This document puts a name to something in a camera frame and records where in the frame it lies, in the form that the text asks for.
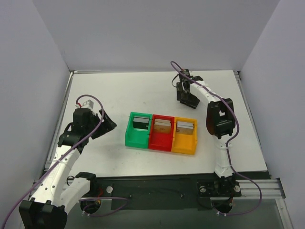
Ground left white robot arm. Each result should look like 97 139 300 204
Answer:
19 108 117 229

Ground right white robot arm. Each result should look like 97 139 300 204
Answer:
176 71 239 197

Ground dark cards in green bin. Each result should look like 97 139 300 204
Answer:
132 116 150 130

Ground tan cards in red bin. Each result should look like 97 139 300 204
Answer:
153 120 172 134

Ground green plastic bin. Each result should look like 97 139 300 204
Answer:
125 112 153 149

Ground yellow plastic bin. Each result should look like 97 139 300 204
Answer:
171 117 198 155

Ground red plastic bin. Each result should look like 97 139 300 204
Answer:
148 114 175 152

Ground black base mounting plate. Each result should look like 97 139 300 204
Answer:
85 174 241 211

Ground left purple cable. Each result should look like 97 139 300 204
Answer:
0 95 131 229

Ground purple cable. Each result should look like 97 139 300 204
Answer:
170 61 264 217
0 95 131 229

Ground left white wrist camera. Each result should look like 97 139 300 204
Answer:
75 100 94 110

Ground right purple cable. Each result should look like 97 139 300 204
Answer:
170 61 264 217

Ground aluminium frame rail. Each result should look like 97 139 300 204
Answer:
32 178 286 200

